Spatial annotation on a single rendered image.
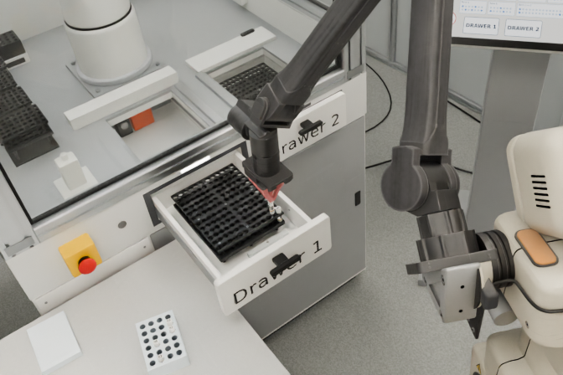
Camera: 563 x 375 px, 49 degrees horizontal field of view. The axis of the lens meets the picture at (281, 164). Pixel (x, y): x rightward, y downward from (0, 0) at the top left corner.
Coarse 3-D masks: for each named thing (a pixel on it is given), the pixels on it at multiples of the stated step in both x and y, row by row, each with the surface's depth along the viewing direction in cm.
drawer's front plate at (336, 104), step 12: (336, 96) 166; (312, 108) 163; (324, 108) 165; (336, 108) 168; (300, 120) 161; (312, 120) 164; (324, 120) 167; (288, 132) 161; (312, 132) 167; (324, 132) 170; (288, 144) 164; (300, 144) 166; (288, 156) 166
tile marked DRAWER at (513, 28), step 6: (510, 18) 168; (510, 24) 168; (516, 24) 168; (522, 24) 168; (528, 24) 167; (534, 24) 167; (540, 24) 166; (504, 30) 169; (510, 30) 168; (516, 30) 168; (522, 30) 168; (528, 30) 167; (534, 30) 167; (540, 30) 166; (510, 36) 168; (516, 36) 168; (522, 36) 168; (528, 36) 167; (534, 36) 167; (540, 36) 166
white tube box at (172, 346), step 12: (168, 312) 136; (144, 324) 134; (156, 324) 134; (144, 336) 132; (156, 336) 132; (168, 336) 131; (180, 336) 131; (144, 348) 130; (156, 348) 129; (168, 348) 130; (180, 348) 129; (156, 360) 127; (168, 360) 127; (180, 360) 128; (156, 372) 127; (168, 372) 129
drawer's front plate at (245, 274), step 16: (304, 224) 133; (320, 224) 134; (288, 240) 130; (304, 240) 134; (320, 240) 137; (256, 256) 128; (272, 256) 130; (288, 256) 133; (304, 256) 137; (240, 272) 126; (256, 272) 129; (288, 272) 136; (224, 288) 125; (240, 288) 129; (256, 288) 132; (224, 304) 128; (240, 304) 132
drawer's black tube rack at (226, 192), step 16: (208, 176) 152; (224, 176) 152; (240, 176) 151; (192, 192) 148; (208, 192) 152; (224, 192) 147; (240, 192) 151; (176, 208) 149; (192, 208) 144; (208, 208) 144; (224, 208) 144; (240, 208) 142; (256, 208) 142; (192, 224) 144; (208, 224) 140; (224, 224) 144; (240, 224) 139; (256, 224) 142; (272, 224) 142; (208, 240) 137; (240, 240) 139; (256, 240) 140; (224, 256) 136
